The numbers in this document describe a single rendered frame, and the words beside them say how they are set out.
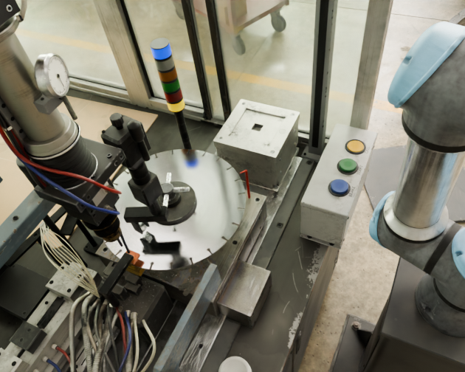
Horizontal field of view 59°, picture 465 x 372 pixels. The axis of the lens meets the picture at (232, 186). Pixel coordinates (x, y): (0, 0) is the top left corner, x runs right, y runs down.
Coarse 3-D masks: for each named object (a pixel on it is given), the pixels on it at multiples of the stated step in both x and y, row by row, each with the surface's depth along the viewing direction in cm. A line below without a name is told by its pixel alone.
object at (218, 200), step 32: (160, 160) 101; (192, 160) 100; (224, 160) 99; (128, 192) 96; (224, 192) 93; (128, 224) 90; (160, 224) 89; (192, 224) 88; (224, 224) 87; (160, 256) 84; (192, 256) 83
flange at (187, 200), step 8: (176, 184) 95; (184, 184) 94; (176, 192) 91; (184, 192) 93; (192, 192) 93; (160, 200) 90; (176, 200) 90; (184, 200) 91; (192, 200) 91; (168, 208) 90; (176, 208) 90; (184, 208) 90; (192, 208) 90; (168, 216) 89; (176, 216) 89; (184, 216) 89
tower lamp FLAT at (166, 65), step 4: (172, 56) 98; (156, 60) 97; (164, 60) 97; (168, 60) 97; (172, 60) 98; (156, 64) 98; (160, 64) 98; (164, 64) 98; (168, 64) 98; (172, 64) 99; (156, 68) 100; (160, 68) 98; (164, 68) 98; (168, 68) 99; (172, 68) 99
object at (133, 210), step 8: (128, 208) 83; (136, 208) 83; (144, 208) 83; (152, 208) 79; (160, 208) 81; (128, 216) 82; (136, 216) 82; (144, 216) 81; (152, 216) 81; (160, 216) 81; (136, 224) 83
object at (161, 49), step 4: (156, 40) 97; (160, 40) 96; (164, 40) 96; (152, 44) 96; (156, 44) 95; (160, 44) 95; (164, 44) 95; (168, 44) 95; (152, 48) 95; (156, 48) 94; (160, 48) 94; (164, 48) 95; (168, 48) 96; (152, 52) 97; (156, 52) 95; (160, 52) 95; (164, 52) 95; (168, 52) 96; (156, 56) 96; (160, 56) 96; (164, 56) 96; (168, 56) 97; (160, 60) 96
